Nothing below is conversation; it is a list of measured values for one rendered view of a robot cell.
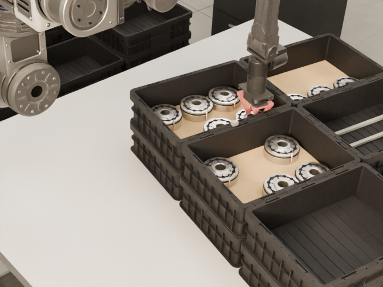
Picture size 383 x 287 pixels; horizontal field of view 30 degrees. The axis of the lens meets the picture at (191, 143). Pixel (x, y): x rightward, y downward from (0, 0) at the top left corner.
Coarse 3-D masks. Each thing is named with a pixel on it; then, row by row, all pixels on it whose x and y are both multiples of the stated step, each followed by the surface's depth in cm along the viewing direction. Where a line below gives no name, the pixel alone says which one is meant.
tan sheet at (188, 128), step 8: (240, 104) 227; (248, 104) 227; (216, 112) 222; (224, 112) 223; (232, 112) 223; (184, 120) 218; (208, 120) 219; (232, 120) 219; (184, 128) 215; (192, 128) 215; (200, 128) 215; (184, 136) 212
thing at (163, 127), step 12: (192, 72) 222; (156, 84) 215; (132, 96) 210; (276, 96) 214; (144, 108) 205; (276, 108) 208; (156, 120) 200; (240, 120) 202; (168, 132) 196; (204, 132) 197; (180, 144) 193
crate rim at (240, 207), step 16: (272, 112) 206; (320, 128) 201; (192, 144) 193; (336, 144) 196; (192, 160) 188; (208, 176) 183; (320, 176) 184; (224, 192) 178; (272, 192) 178; (240, 208) 174
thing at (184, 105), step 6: (192, 96) 223; (198, 96) 224; (204, 96) 224; (186, 102) 220; (210, 102) 221; (186, 108) 218; (192, 108) 218; (198, 108) 218; (204, 108) 218; (210, 108) 218
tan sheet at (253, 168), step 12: (240, 156) 205; (252, 156) 206; (300, 156) 207; (240, 168) 201; (252, 168) 201; (264, 168) 201; (276, 168) 202; (288, 168) 202; (240, 180) 197; (252, 180) 197; (264, 180) 197; (240, 192) 192; (252, 192) 193
